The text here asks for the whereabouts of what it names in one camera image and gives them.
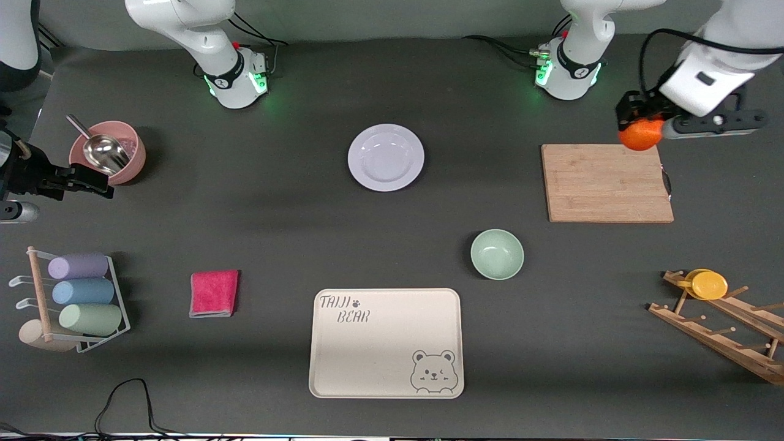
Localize orange fruit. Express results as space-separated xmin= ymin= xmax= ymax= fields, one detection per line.
xmin=619 ymin=118 xmax=665 ymax=152

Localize white round plate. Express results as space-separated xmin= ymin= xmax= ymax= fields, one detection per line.
xmin=347 ymin=124 xmax=425 ymax=192

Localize metal scoop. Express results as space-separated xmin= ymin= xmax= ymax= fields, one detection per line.
xmin=66 ymin=114 xmax=131 ymax=177

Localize pink bowl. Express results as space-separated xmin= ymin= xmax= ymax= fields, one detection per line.
xmin=69 ymin=121 xmax=147 ymax=186

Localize purple cup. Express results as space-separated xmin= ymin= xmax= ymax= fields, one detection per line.
xmin=48 ymin=253 xmax=110 ymax=281

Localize wooden cutting board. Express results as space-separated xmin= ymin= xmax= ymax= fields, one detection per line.
xmin=541 ymin=144 xmax=675 ymax=224

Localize blue cup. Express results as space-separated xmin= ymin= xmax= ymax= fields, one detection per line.
xmin=51 ymin=279 xmax=115 ymax=306

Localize green cup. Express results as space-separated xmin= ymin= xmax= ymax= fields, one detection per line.
xmin=59 ymin=303 xmax=123 ymax=336

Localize beige cup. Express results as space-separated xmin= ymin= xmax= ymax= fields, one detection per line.
xmin=18 ymin=318 xmax=77 ymax=353

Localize pink folded cloth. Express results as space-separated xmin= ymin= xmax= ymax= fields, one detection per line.
xmin=189 ymin=269 xmax=240 ymax=319

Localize yellow cup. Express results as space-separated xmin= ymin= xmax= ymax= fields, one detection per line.
xmin=677 ymin=268 xmax=729 ymax=301

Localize pale green bowl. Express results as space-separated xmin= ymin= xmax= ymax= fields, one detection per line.
xmin=470 ymin=228 xmax=525 ymax=281

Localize wooden peg drying rack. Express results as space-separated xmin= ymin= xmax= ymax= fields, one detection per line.
xmin=648 ymin=269 xmax=784 ymax=386

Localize cream tray with bear print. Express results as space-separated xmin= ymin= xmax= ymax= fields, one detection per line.
xmin=308 ymin=288 xmax=465 ymax=400

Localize white wire cup rack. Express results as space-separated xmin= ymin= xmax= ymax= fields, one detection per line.
xmin=8 ymin=247 xmax=131 ymax=354

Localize black left arm base cables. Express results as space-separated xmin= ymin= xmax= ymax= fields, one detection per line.
xmin=462 ymin=13 xmax=571 ymax=69

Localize black arm base cables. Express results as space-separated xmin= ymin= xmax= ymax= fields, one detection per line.
xmin=230 ymin=11 xmax=288 ymax=77
xmin=462 ymin=13 xmax=571 ymax=69

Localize black cable loop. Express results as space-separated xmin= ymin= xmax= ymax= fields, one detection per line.
xmin=92 ymin=378 xmax=184 ymax=439

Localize black right arm base cables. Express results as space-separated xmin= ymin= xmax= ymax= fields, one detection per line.
xmin=230 ymin=11 xmax=288 ymax=77

